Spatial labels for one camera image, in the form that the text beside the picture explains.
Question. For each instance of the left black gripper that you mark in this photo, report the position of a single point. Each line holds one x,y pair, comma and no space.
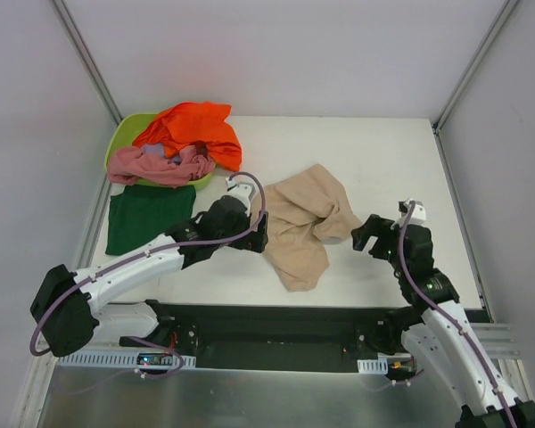
254,236

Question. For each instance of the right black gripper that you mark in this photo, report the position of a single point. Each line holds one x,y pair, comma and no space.
384,239

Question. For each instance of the beige t-shirt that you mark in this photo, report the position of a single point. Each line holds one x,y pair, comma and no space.
303,213

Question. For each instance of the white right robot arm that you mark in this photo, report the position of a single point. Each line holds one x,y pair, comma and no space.
434,328

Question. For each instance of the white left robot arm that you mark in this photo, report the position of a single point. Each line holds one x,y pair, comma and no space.
67,303

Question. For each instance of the folded dark green t-shirt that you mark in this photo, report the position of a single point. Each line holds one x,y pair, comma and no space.
139,213

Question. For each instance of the orange t-shirt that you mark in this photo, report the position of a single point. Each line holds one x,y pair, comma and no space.
199,124

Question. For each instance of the lavender t-shirt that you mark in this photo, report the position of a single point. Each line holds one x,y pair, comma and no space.
159,149

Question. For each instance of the pink red t-shirt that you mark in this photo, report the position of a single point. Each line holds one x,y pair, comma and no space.
128,165

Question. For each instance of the lime green plastic basket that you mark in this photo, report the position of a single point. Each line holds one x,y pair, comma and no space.
127,131

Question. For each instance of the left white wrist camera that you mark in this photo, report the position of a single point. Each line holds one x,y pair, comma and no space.
242,191

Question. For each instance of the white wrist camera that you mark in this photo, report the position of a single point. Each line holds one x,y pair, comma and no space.
412,212
242,191

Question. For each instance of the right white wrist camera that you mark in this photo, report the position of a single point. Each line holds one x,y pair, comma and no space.
412,212

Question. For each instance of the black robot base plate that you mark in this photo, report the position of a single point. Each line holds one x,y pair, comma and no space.
300,339

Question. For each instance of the right aluminium table rail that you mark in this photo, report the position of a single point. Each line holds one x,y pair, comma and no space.
463,228

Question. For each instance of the right white cable duct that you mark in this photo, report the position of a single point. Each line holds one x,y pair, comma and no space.
377,366

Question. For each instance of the white cable duct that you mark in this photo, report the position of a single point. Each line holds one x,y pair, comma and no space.
377,366
126,359

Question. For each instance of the left white cable duct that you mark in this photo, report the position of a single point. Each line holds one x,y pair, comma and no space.
126,359

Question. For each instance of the front aluminium cross rail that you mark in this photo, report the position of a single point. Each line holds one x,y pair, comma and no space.
498,340

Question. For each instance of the right aluminium frame post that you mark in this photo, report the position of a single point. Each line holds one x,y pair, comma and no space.
504,15

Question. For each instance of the aluminium frame post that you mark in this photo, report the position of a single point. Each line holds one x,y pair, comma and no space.
504,15
70,26

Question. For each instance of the left aluminium frame post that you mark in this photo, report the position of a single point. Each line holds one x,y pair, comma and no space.
70,26

